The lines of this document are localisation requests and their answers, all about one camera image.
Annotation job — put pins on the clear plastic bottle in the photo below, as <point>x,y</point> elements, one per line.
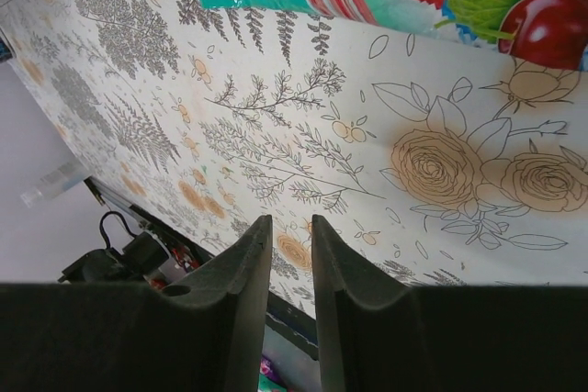
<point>53,184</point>

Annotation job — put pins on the green Spring candy bag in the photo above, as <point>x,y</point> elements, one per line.
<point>269,380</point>

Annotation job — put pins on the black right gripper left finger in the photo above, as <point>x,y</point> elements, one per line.
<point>203,333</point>

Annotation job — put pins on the floral table mat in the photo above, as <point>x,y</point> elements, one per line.
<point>440,163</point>

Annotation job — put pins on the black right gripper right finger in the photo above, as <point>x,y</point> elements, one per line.
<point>377,334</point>

